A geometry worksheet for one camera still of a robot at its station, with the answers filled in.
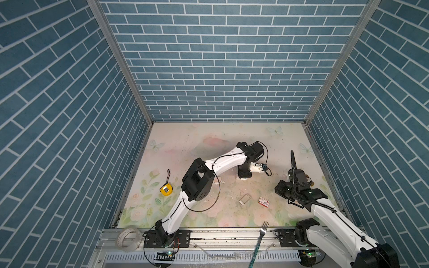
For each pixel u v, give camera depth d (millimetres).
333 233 502
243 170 806
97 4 693
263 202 843
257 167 806
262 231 761
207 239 753
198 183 544
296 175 654
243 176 804
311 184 886
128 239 753
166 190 865
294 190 634
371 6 707
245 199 860
